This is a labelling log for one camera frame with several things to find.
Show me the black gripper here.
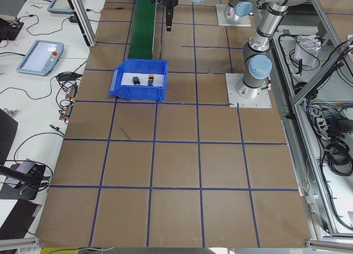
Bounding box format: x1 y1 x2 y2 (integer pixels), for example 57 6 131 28
163 0 178 31

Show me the yellow push button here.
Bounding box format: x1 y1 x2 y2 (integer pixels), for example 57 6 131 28
147 74 154 86

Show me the red push button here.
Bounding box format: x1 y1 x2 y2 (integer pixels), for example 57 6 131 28
132 76 141 85

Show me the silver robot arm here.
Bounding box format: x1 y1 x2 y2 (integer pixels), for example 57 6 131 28
223 0 253 21
191 0 306 99

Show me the green conveyor belt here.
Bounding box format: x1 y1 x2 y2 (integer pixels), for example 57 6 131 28
128 0 157 60

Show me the white foam pad in source bin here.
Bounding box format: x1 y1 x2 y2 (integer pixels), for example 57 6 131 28
121 73 164 87

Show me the blue source plastic bin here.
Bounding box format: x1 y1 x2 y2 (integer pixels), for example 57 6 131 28
109 58 168 101

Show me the black power adapter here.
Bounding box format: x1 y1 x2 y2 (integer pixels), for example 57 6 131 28
69 16 78 23

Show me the far teach pendant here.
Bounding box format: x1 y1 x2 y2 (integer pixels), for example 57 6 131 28
47 0 73 14

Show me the teach pendant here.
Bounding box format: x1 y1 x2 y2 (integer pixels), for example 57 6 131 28
17 40 64 76
47 0 73 14

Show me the near teach pendant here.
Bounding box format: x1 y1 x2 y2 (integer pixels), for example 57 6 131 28
17 40 64 76

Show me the crumpled white paper bag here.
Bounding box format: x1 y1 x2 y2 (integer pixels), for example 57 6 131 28
293 35 321 67

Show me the black monitor stand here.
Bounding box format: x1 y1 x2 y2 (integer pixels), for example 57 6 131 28
0 108 51 201

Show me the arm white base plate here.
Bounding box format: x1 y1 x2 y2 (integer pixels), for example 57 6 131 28
216 4 251 27
226 73 271 109

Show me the aluminium frame post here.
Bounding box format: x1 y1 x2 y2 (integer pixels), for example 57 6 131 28
67 0 97 47

